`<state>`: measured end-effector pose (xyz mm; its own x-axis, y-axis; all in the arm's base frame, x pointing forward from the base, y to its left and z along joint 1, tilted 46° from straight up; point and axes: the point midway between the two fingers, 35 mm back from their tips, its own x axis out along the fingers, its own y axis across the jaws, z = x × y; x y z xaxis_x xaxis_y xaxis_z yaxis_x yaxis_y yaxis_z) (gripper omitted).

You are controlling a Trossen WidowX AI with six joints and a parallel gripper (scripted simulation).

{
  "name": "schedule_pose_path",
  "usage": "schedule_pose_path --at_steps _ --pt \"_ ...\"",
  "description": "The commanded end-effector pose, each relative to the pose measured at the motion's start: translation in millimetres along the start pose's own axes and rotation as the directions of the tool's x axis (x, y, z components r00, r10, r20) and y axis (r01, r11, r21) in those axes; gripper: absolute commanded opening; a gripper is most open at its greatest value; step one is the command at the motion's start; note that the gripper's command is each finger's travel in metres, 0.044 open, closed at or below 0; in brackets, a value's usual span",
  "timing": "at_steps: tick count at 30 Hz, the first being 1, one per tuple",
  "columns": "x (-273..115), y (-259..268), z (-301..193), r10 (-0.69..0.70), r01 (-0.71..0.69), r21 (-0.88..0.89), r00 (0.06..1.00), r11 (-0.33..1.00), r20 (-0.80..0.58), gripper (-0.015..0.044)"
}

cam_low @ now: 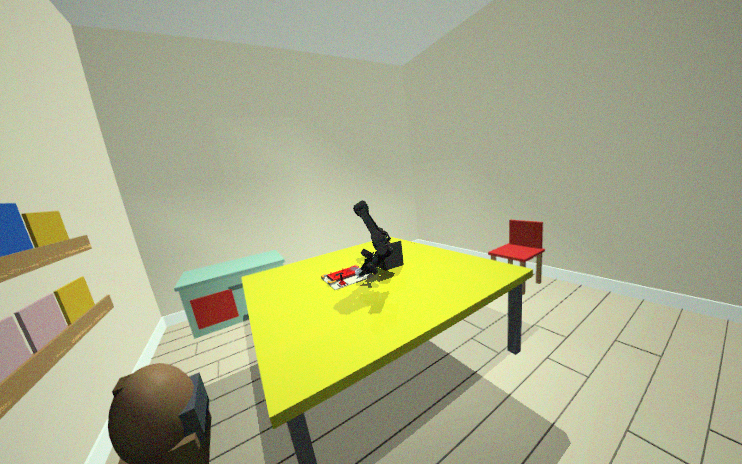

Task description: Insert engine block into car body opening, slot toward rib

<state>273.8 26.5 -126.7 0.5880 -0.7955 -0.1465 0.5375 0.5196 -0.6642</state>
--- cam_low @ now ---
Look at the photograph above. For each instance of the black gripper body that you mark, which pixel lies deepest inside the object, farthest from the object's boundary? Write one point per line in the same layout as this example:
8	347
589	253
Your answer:
374	263

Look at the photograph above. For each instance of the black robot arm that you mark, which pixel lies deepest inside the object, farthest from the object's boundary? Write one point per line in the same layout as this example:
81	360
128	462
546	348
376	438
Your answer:
378	235

